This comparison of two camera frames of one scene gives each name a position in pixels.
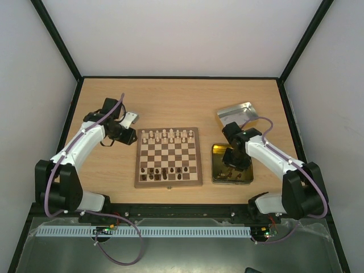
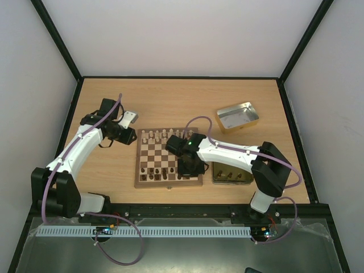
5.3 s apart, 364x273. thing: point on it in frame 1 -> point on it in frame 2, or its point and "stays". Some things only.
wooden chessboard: (168, 157) stays
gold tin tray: (223, 174) stays
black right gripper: (236, 162) -> (190, 168)
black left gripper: (128, 139) stays
